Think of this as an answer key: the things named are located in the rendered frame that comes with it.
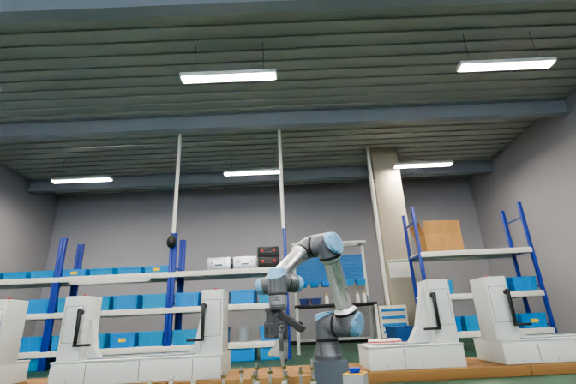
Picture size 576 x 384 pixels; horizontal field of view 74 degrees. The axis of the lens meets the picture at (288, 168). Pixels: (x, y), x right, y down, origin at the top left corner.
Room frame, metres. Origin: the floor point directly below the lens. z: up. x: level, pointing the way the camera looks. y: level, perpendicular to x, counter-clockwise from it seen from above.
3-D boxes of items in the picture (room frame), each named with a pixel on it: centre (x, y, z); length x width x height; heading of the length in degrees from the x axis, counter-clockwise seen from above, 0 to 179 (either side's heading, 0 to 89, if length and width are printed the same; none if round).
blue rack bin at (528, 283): (6.54, -3.59, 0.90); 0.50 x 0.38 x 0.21; 2
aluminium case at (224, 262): (6.47, 1.17, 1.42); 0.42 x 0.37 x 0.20; 178
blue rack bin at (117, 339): (6.49, 2.60, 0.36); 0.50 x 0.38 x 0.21; 1
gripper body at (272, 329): (1.66, 0.07, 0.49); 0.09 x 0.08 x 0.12; 78
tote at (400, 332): (6.18, -1.59, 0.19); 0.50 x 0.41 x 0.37; 5
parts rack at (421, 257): (6.57, -2.95, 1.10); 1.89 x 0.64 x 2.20; 91
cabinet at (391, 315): (7.25, -1.65, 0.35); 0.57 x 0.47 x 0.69; 1
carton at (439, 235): (6.58, -2.46, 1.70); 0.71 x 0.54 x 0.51; 94
